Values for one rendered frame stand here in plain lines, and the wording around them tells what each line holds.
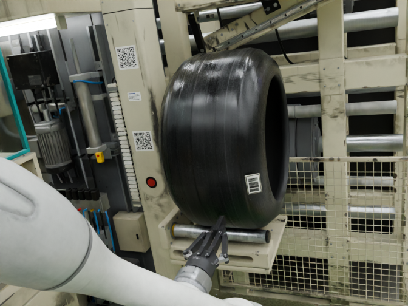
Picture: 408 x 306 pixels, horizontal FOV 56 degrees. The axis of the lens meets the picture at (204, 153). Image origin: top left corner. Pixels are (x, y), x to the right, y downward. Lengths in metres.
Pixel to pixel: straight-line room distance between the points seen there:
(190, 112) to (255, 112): 0.18
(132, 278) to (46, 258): 0.20
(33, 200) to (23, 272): 0.07
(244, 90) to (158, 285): 0.62
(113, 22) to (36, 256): 1.03
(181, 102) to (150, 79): 0.25
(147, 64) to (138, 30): 0.11
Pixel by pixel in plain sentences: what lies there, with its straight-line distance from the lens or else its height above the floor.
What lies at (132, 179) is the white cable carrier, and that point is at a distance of 1.49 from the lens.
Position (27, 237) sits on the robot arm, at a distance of 0.41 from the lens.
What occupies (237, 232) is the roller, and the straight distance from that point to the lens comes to 1.31.
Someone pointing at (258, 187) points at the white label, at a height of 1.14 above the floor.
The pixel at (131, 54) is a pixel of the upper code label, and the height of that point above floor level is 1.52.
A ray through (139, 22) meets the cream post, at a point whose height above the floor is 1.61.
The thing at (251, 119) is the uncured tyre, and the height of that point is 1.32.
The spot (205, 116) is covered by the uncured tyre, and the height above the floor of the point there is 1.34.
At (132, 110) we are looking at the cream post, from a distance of 1.37.
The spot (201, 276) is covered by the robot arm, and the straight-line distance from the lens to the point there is 0.95.
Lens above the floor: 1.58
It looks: 18 degrees down
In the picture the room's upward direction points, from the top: 8 degrees counter-clockwise
